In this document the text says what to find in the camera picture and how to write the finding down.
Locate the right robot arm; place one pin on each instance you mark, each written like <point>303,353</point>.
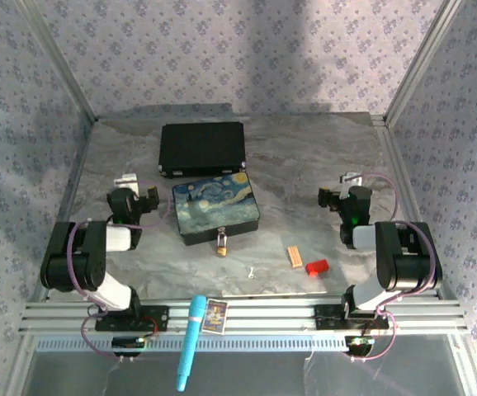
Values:
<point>391,247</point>

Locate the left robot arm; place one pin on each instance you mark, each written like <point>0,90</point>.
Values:
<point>94,247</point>

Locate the brass padlock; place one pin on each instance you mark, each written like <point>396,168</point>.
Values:
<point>221,244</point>

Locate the small silver key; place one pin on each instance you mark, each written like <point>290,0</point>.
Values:
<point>251,272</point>

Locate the starry night painted box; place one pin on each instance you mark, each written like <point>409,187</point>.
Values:
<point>213,206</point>

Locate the wooden block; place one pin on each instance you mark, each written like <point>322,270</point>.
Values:
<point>295,257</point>

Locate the red block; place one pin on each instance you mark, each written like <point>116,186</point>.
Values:
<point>316,267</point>

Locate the black hard case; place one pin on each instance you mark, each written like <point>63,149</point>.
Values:
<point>201,148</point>

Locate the small picture card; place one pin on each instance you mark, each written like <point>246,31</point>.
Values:
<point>215,317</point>

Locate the right controller board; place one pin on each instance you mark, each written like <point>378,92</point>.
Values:
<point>359,341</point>

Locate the controller board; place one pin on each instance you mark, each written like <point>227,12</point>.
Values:
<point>128,342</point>
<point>359,341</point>

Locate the left controller board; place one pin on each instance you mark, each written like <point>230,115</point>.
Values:
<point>128,342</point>

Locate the cyan marker pen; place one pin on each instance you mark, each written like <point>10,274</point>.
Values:
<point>191,342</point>

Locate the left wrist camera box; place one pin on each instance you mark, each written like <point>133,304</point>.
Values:
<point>125,180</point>

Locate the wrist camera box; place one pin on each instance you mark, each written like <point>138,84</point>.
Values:
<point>352,178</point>
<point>125,180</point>

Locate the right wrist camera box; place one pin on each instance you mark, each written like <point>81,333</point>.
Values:
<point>352,178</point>

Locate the aluminium side rail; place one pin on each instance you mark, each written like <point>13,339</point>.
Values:
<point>407,198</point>

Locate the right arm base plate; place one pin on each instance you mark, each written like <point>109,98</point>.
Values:
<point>325,317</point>

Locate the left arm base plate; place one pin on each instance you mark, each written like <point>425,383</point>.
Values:
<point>160,317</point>

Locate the aluminium rail beam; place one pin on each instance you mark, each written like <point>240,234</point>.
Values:
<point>263,315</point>

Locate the aluminium frame post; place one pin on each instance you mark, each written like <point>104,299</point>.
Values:
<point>63,66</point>
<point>422,57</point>

